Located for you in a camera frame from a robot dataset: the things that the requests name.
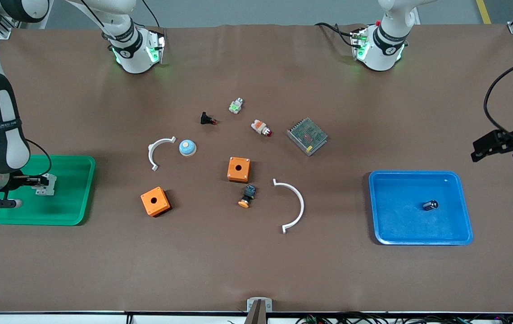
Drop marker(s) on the white grey circuit breaker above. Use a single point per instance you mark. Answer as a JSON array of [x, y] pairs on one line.
[[49, 191]]

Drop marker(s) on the blue plastic tray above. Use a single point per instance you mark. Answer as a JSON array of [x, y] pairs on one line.
[[400, 216]]

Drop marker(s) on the orange button enclosure box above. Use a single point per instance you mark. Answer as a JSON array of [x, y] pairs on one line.
[[159, 205], [245, 174]]

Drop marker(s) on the black pushbutton with orange cap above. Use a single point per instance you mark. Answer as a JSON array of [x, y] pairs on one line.
[[248, 193]]

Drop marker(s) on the metal bracket at table edge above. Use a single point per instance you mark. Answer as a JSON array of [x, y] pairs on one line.
[[259, 310]]

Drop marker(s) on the green plastic tray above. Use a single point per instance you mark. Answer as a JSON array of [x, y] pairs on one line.
[[67, 202]]

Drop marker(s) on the green pushbutton with metal collar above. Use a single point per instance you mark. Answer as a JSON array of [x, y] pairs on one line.
[[236, 106]]

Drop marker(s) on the small black red pushbutton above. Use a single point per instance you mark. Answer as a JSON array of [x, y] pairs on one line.
[[205, 118]]

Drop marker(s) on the brown table mat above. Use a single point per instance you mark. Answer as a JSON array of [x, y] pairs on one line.
[[256, 261]]

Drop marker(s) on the red pushbutton with orange block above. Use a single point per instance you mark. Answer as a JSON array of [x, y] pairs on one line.
[[260, 126]]

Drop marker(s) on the dark cylindrical capacitor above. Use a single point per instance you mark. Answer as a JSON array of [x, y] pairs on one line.
[[430, 205]]

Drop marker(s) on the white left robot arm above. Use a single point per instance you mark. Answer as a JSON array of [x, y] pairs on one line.
[[384, 49]]

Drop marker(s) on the blue white dome button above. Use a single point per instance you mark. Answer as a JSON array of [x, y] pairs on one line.
[[187, 147]]

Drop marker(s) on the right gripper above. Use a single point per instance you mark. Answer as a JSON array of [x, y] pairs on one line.
[[16, 182]]

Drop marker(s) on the perforated metal power supply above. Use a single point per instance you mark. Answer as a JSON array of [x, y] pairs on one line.
[[306, 136]]

